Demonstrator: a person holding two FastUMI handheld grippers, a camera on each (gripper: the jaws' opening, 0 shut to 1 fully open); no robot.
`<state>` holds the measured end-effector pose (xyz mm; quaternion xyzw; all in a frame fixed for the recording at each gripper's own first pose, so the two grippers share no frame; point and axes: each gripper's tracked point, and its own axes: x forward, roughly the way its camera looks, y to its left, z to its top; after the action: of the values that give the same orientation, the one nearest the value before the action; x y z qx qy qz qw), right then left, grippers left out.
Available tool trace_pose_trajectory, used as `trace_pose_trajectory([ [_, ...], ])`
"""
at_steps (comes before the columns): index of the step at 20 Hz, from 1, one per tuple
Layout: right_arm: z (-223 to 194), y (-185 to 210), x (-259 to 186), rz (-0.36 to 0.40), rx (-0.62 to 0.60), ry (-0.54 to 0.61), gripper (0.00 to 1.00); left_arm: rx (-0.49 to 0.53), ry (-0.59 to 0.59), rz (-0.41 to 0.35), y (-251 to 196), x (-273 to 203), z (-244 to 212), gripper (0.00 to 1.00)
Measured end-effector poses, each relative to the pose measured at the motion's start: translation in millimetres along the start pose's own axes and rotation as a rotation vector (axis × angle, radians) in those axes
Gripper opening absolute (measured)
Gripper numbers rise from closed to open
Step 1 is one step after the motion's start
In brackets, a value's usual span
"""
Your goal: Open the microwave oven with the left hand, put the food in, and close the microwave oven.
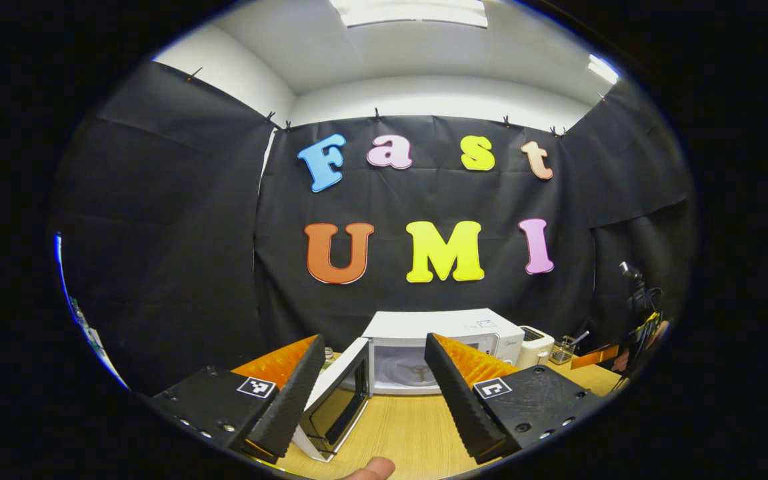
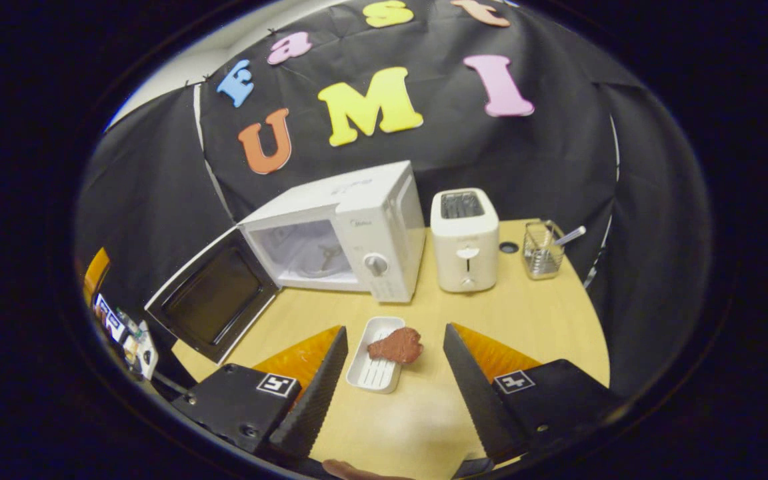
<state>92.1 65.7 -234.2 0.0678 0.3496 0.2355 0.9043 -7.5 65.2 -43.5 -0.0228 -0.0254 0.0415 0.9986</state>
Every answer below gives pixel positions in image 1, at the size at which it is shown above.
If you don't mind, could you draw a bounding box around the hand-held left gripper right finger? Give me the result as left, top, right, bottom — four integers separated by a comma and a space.
423, 332, 608, 465

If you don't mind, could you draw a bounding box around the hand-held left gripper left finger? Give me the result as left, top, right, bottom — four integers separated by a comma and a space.
149, 333, 327, 465

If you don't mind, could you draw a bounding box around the white microwave oven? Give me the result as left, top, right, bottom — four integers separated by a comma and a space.
291, 308, 525, 463

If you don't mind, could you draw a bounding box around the white toaster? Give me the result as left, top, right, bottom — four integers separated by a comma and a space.
516, 325, 555, 370

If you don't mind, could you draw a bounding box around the glass turntable plate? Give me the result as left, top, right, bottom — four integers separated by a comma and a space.
376, 347, 439, 391

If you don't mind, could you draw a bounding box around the ceiling light panel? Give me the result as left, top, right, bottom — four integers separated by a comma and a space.
331, 0, 489, 28
587, 55, 621, 85

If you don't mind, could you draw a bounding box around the metal wire utensil holder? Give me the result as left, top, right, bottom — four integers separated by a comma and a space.
549, 337, 578, 365

